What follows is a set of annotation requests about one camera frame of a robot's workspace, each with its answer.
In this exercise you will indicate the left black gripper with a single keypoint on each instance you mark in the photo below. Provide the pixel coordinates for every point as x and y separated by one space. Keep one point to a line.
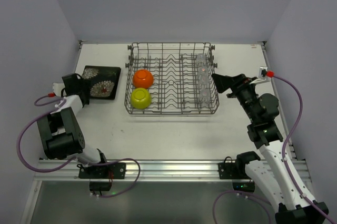
78 87

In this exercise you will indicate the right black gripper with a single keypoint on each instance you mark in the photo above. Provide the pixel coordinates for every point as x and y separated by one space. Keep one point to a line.
236 86

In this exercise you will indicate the black floral square plate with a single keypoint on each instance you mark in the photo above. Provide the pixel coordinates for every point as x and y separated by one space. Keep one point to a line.
103 81

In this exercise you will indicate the orange bowl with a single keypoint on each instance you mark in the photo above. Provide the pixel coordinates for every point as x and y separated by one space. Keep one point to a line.
143 79

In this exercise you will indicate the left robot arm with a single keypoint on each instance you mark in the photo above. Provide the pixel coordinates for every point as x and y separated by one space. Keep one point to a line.
60 132

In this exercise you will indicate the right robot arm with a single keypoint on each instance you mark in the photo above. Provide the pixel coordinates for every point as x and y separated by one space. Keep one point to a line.
271 168

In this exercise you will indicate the clear glass cup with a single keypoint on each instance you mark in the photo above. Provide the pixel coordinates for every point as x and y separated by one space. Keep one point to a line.
203 84
201 60
204 98
202 73

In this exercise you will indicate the clear glass cup near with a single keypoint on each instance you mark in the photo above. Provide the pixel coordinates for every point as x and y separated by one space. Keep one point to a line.
204 98

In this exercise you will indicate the clear glass cup far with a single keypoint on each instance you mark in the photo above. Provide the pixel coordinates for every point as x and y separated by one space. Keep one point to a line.
201 60

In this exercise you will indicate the yellow-green bowl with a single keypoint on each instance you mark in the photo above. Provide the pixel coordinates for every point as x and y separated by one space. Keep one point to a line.
140 98

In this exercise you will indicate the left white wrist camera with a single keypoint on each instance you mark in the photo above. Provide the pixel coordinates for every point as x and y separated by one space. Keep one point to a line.
59 89

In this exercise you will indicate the grey wire dish rack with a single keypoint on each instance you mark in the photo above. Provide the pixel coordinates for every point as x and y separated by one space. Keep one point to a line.
175 89

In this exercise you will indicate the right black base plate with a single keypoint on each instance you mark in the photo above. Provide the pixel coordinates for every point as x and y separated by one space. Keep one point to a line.
227 169

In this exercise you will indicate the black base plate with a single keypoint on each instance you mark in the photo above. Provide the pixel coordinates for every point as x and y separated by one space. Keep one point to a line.
112 171
227 169

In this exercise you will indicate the aluminium mounting rail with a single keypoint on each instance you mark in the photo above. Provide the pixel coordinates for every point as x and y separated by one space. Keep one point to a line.
150 171

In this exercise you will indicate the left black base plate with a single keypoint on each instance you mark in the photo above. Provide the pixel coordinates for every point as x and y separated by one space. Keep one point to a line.
112 171

